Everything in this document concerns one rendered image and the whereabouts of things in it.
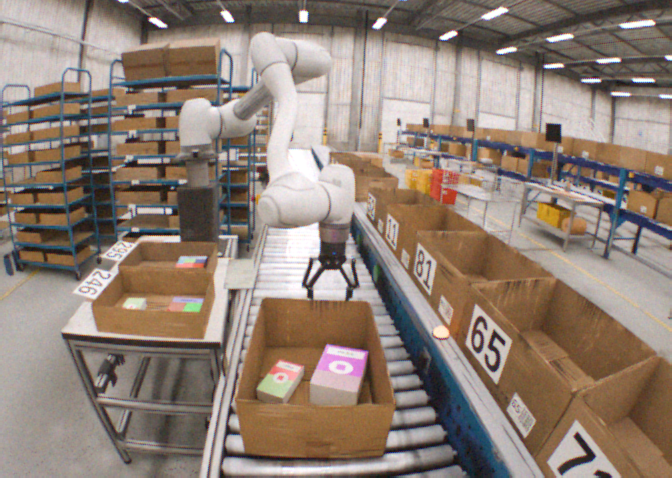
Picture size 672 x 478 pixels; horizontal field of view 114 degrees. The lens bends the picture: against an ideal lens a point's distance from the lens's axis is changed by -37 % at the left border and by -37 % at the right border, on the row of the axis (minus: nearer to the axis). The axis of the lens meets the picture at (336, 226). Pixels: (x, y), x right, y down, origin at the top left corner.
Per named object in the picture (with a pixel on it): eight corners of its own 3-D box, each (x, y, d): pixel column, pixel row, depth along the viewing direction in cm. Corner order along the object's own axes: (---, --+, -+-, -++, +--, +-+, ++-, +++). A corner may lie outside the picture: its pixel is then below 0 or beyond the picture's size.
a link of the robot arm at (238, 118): (205, 114, 160) (242, 113, 175) (211, 144, 161) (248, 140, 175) (289, 28, 103) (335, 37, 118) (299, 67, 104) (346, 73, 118)
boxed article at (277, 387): (257, 399, 74) (256, 388, 73) (279, 368, 86) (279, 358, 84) (283, 407, 72) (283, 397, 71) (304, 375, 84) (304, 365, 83)
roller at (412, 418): (223, 436, 65) (226, 428, 70) (441, 426, 71) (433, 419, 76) (221, 418, 65) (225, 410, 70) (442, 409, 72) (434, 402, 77)
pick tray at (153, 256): (142, 261, 143) (139, 241, 140) (218, 262, 150) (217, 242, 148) (120, 288, 117) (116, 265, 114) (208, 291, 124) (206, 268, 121)
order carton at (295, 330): (264, 346, 95) (262, 296, 90) (364, 349, 97) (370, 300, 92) (242, 453, 58) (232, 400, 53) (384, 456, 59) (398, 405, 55)
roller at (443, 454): (220, 463, 58) (216, 451, 57) (449, 450, 65) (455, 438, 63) (218, 481, 54) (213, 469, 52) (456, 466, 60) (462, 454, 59)
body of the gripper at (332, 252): (346, 235, 102) (344, 264, 105) (317, 234, 101) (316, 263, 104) (350, 244, 95) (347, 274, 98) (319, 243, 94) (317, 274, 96)
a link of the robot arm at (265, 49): (270, 56, 94) (304, 60, 103) (252, 22, 97) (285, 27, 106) (252, 84, 104) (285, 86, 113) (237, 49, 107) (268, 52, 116)
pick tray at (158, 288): (124, 292, 114) (120, 269, 111) (216, 296, 121) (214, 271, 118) (96, 332, 87) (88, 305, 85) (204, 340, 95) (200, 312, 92)
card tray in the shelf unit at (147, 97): (115, 107, 223) (115, 95, 220) (132, 108, 252) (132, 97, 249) (157, 103, 226) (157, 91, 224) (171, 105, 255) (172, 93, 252)
